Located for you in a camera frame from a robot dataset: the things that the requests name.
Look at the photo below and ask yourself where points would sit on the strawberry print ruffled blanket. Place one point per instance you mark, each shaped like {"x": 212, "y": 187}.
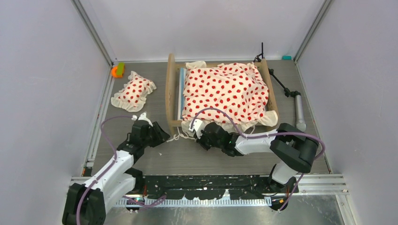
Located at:
{"x": 232, "y": 95}

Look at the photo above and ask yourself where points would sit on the black tripod stand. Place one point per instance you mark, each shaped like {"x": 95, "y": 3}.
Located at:
{"x": 288, "y": 89}

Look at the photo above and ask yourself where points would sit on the wooden pet bed frame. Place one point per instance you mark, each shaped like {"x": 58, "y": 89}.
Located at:
{"x": 172, "y": 83}

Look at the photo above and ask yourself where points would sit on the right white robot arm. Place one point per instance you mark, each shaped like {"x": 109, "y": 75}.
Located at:
{"x": 295, "y": 149}

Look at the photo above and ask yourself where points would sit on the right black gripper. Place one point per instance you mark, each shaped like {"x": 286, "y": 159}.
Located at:
{"x": 201, "y": 139}

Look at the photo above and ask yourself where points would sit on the blue striped mattress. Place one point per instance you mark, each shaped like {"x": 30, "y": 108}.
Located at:
{"x": 182, "y": 74}

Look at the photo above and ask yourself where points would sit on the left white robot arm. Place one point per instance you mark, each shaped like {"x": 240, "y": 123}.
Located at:
{"x": 112, "y": 177}

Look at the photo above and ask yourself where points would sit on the strawberry print small pillow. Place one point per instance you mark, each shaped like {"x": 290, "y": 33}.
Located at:
{"x": 132, "y": 97}

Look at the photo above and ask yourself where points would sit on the teal small block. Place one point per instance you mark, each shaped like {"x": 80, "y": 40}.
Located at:
{"x": 286, "y": 57}

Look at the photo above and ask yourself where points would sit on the orange green toy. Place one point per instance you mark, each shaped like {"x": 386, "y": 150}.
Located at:
{"x": 118, "y": 70}

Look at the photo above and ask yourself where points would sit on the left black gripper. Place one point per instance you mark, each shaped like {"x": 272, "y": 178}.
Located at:
{"x": 161, "y": 136}

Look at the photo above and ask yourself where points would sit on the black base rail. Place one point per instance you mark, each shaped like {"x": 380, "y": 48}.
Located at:
{"x": 226, "y": 190}

